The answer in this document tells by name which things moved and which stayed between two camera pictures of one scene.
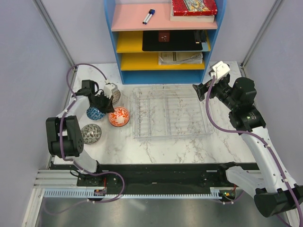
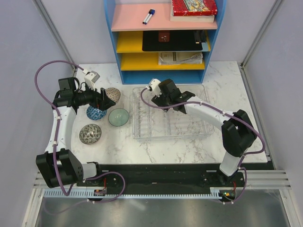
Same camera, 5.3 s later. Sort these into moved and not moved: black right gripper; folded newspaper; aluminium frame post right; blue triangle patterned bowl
Moved: black right gripper
Not moved: blue triangle patterned bowl; folded newspaper; aluminium frame post right
